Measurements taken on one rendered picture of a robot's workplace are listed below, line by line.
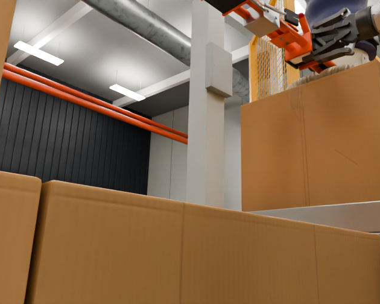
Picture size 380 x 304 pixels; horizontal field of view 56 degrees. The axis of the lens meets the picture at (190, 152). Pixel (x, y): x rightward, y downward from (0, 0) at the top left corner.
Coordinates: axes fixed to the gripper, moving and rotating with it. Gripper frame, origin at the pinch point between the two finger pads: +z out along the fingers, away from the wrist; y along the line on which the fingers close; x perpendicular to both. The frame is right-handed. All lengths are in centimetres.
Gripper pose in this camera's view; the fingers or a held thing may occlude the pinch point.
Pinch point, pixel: (301, 50)
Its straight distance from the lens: 111.4
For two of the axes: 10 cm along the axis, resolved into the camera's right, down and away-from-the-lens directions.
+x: 7.2, 2.1, 6.6
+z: -6.9, 1.7, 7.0
